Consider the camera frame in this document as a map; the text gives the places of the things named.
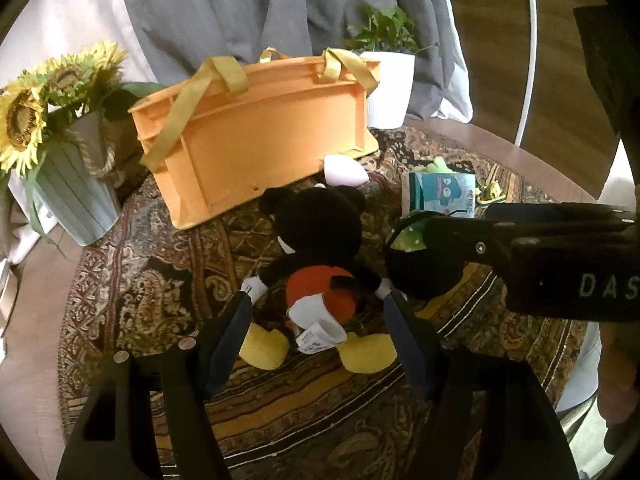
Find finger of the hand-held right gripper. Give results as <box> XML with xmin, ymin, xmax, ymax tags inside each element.
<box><xmin>397</xmin><ymin>202</ymin><xmax>630</xmax><ymax>238</ymax></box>
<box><xmin>384</xmin><ymin>220</ymin><xmax>516</xmax><ymax>302</ymax></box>

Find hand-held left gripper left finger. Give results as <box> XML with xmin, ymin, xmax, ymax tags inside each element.
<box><xmin>56</xmin><ymin>290</ymin><xmax>256</xmax><ymax>480</ymax></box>

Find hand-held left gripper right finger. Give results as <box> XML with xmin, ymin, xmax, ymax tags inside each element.
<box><xmin>382</xmin><ymin>290</ymin><xmax>581</xmax><ymax>480</ymax></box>

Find green dotted plush toy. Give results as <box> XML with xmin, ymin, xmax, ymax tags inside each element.
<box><xmin>391</xmin><ymin>216</ymin><xmax>430</xmax><ymax>253</ymax></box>

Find black mouse plush toy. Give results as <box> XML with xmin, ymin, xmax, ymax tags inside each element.
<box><xmin>239</xmin><ymin>185</ymin><xmax>401</xmax><ymax>373</ymax></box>

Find orange plastic crate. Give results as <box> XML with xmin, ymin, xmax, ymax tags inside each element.
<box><xmin>128</xmin><ymin>47</ymin><xmax>381</xmax><ymax>231</ymax></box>

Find person's right forearm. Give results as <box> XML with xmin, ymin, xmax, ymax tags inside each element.
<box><xmin>597</xmin><ymin>322</ymin><xmax>640</xmax><ymax>426</ymax></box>

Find light green soft toy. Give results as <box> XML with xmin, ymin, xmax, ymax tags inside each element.
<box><xmin>420</xmin><ymin>156</ymin><xmax>457</xmax><ymax>175</ymax></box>

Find small yellow toy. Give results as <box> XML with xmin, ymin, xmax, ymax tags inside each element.
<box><xmin>475</xmin><ymin>182</ymin><xmax>506</xmax><ymax>206</ymax></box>

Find patterned round rug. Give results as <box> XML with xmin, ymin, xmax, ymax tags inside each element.
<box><xmin>57</xmin><ymin>125</ymin><xmax>591</xmax><ymax>480</ymax></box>

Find pink and white plush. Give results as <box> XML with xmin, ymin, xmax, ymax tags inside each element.
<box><xmin>320</xmin><ymin>156</ymin><xmax>370</xmax><ymax>187</ymax></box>

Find white curtain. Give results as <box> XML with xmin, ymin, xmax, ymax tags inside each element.
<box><xmin>439</xmin><ymin>0</ymin><xmax>474</xmax><ymax>124</ymax></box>

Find white plant pot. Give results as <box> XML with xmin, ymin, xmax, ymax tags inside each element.
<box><xmin>357</xmin><ymin>50</ymin><xmax>417</xmax><ymax>130</ymax></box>

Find pale green wooden vase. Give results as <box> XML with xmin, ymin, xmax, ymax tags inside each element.
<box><xmin>20</xmin><ymin>110</ymin><xmax>123</xmax><ymax>247</ymax></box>

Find green potted plant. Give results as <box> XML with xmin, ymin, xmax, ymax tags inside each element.
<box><xmin>342</xmin><ymin>2</ymin><xmax>441</xmax><ymax>57</ymax></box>

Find sunflower bouquet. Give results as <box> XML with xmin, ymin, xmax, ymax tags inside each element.
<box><xmin>0</xmin><ymin>40</ymin><xmax>166</xmax><ymax>233</ymax></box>

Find grey curtain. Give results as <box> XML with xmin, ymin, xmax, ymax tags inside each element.
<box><xmin>116</xmin><ymin>0</ymin><xmax>456</xmax><ymax>121</ymax></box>

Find beige curtain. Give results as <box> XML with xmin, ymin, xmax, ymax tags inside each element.
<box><xmin>0</xmin><ymin>0</ymin><xmax>166</xmax><ymax>126</ymax></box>

